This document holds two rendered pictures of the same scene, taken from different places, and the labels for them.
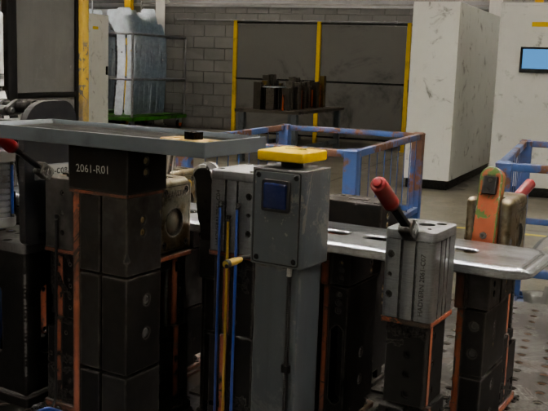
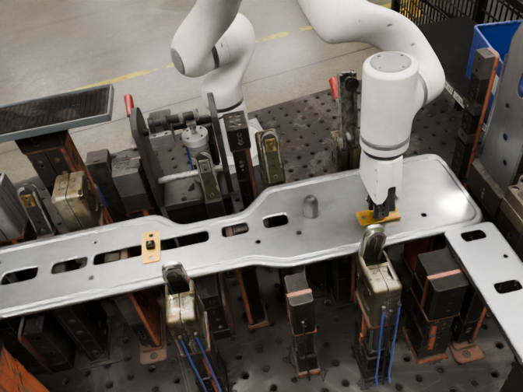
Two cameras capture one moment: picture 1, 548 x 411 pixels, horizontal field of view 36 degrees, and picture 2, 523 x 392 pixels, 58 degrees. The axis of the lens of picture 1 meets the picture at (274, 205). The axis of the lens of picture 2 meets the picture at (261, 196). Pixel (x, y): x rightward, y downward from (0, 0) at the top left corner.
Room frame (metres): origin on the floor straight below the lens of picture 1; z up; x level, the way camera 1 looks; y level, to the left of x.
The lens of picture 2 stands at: (2.18, 0.08, 1.73)
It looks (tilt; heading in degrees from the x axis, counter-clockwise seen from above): 44 degrees down; 146
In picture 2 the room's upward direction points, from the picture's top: 9 degrees counter-clockwise
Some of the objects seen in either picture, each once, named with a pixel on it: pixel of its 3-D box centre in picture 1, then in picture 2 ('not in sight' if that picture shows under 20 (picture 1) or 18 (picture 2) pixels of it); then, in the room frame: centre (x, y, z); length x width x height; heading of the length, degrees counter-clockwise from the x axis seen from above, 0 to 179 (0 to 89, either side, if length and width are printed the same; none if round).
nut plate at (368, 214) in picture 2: not in sight; (378, 213); (1.78, 0.62, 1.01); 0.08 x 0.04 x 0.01; 60
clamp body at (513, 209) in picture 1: (488, 301); not in sight; (1.37, -0.36, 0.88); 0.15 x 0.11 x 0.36; 150
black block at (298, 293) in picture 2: not in sight; (303, 329); (1.79, 0.39, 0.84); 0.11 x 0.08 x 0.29; 150
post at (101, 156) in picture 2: not in sight; (124, 215); (1.27, 0.26, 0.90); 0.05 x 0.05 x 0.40; 60
